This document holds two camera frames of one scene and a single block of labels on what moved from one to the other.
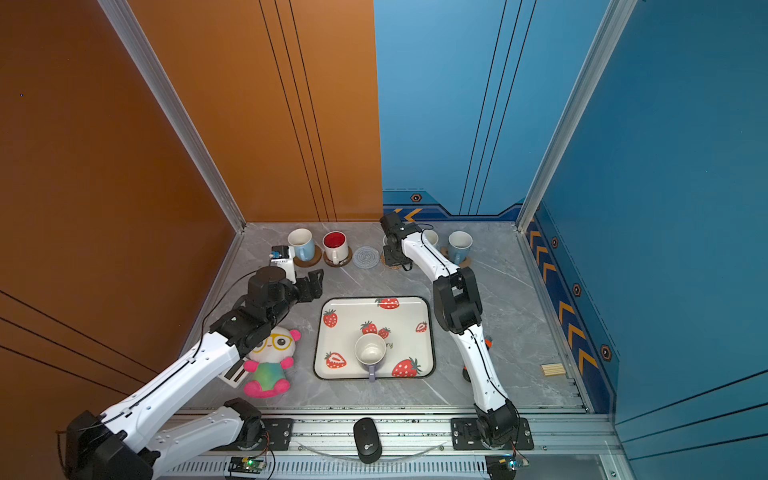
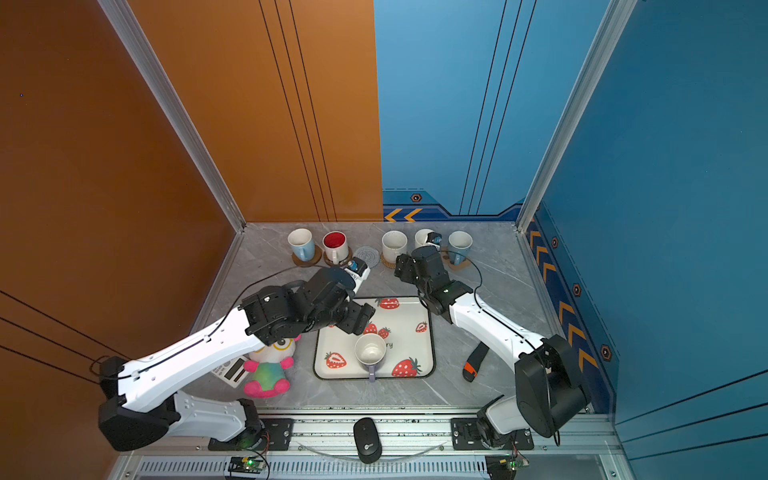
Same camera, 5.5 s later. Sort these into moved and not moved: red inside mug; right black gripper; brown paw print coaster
Moved: right black gripper
Not moved: red inside mug; brown paw print coaster
